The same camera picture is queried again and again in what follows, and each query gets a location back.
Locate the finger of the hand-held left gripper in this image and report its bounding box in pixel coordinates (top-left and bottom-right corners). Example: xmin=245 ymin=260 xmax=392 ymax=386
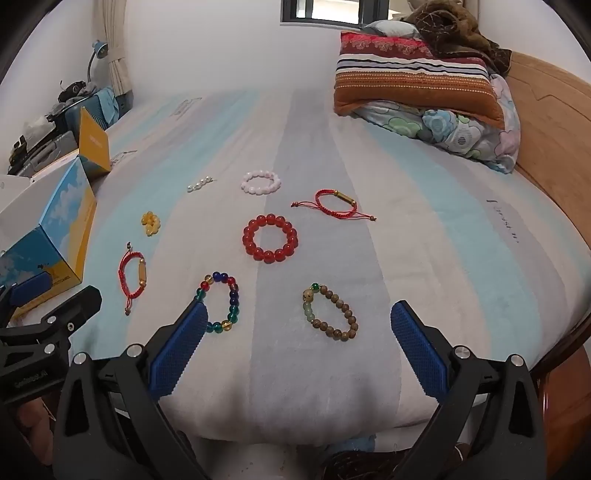
xmin=0 ymin=285 xmax=103 ymax=356
xmin=0 ymin=271 xmax=52 ymax=329

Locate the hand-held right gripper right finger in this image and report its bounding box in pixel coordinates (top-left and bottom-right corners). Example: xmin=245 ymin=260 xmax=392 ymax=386
xmin=390 ymin=299 xmax=549 ymax=480

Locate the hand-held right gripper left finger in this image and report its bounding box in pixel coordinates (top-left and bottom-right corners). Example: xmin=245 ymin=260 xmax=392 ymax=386
xmin=53 ymin=298 xmax=209 ymax=480

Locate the multicolour glass bead bracelet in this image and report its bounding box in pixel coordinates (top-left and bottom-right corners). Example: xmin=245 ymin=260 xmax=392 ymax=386
xmin=193 ymin=271 xmax=242 ymax=335

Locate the red string bracelet gold tube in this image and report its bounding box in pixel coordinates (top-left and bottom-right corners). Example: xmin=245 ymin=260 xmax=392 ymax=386
xmin=118 ymin=242 xmax=147 ymax=316
xmin=291 ymin=188 xmax=377 ymax=222

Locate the blue and yellow cardboard box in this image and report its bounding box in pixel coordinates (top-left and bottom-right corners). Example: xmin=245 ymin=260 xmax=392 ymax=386
xmin=0 ymin=107 xmax=114 ymax=325

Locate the brown wooden bead bracelet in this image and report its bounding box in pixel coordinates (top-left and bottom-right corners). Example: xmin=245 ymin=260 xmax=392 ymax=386
xmin=302 ymin=282 xmax=360 ymax=340

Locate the red bead bracelet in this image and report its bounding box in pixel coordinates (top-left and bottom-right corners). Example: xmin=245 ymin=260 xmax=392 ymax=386
xmin=242 ymin=213 xmax=299 ymax=264

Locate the pink bead bracelet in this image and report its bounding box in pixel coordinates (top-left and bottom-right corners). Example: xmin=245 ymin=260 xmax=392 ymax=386
xmin=240 ymin=170 xmax=282 ymax=196

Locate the person's left hand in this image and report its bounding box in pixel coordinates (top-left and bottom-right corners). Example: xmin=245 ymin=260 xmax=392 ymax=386
xmin=13 ymin=396 xmax=58 ymax=462

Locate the striped bed sheet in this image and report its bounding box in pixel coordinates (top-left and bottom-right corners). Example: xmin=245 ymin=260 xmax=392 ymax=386
xmin=69 ymin=87 xmax=591 ymax=446

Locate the grey suitcase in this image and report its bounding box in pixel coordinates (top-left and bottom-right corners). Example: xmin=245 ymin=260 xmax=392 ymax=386
xmin=8 ymin=130 xmax=80 ymax=177

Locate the white plastic bag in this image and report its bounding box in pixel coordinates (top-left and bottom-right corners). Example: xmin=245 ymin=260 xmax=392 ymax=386
xmin=22 ymin=114 xmax=52 ymax=140

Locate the blue suitcase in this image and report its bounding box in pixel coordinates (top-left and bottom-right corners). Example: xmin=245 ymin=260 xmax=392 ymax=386
xmin=65 ymin=87 xmax=122 ymax=136

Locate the black bag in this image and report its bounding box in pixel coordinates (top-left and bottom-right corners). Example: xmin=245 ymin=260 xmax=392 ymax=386
xmin=57 ymin=80 xmax=89 ymax=100

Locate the floral quilt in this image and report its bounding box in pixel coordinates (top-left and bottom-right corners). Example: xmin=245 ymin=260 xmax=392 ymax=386
xmin=351 ymin=73 xmax=522 ymax=175

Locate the beige curtain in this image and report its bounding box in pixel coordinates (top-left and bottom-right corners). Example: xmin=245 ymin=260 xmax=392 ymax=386
xmin=98 ymin=0 xmax=136 ymax=110

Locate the blue desk lamp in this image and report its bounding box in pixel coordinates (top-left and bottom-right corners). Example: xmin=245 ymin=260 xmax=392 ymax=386
xmin=85 ymin=40 xmax=110 ymax=85

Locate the wooden headboard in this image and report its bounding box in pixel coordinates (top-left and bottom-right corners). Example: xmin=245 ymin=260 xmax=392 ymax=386
xmin=501 ymin=50 xmax=591 ymax=296

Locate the red and orange striped pillow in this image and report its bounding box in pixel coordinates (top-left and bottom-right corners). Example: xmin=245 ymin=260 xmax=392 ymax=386
xmin=333 ymin=30 xmax=506 ymax=131

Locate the brown blanket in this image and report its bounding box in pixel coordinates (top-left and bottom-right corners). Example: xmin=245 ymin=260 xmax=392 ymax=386
xmin=401 ymin=0 xmax=513 ymax=77

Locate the grey pillow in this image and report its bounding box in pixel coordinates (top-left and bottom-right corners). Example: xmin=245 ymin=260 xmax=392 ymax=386
xmin=362 ymin=19 xmax=421 ymax=40

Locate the dark framed window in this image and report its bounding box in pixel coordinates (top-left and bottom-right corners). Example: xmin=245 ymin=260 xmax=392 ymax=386
xmin=281 ymin=0 xmax=394 ymax=26

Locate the wooden bed frame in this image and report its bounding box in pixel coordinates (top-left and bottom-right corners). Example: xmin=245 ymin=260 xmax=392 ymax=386
xmin=531 ymin=318 xmax=591 ymax=480

